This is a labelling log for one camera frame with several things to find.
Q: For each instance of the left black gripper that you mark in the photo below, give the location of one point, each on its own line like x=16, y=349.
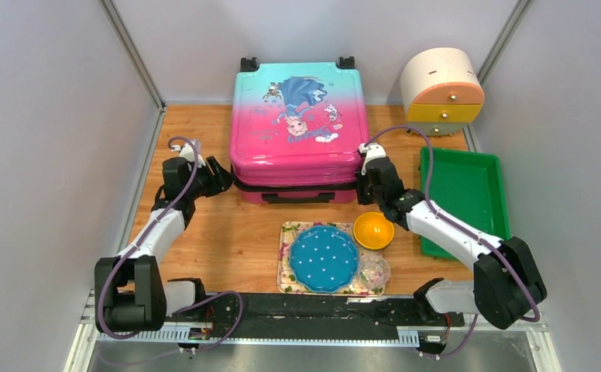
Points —
x=224, y=180

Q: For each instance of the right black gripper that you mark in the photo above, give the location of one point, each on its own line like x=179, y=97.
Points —
x=361, y=200

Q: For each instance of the pink and teal kids suitcase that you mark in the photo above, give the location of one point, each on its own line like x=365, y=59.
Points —
x=295, y=132

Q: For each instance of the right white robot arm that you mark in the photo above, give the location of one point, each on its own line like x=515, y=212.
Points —
x=506, y=285

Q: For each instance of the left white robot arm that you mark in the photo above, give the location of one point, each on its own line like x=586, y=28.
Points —
x=130, y=295

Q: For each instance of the orange bowl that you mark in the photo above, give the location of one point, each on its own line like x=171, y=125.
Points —
x=372, y=231

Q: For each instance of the green plastic tray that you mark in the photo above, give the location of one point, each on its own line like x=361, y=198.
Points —
x=470, y=187

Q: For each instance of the small clear glass bowl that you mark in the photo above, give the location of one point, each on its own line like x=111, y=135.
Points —
x=373, y=271

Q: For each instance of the blue polka dot plate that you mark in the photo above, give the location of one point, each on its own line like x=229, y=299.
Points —
x=323, y=259

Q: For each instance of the round pastel mini drawer cabinet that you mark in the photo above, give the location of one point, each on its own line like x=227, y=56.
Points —
x=440, y=90

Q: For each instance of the floral rectangular tray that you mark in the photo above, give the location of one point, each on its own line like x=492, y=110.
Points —
x=286, y=281

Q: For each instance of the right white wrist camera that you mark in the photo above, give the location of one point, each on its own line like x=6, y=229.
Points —
x=370, y=152

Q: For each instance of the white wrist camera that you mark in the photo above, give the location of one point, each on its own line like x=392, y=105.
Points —
x=370, y=152
x=190, y=152

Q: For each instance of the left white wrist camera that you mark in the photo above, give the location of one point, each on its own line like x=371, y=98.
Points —
x=190, y=152

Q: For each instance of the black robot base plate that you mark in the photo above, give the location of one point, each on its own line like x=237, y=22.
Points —
x=312, y=320

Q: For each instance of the aluminium frame rail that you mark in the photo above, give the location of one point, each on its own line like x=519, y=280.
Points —
x=478, y=346

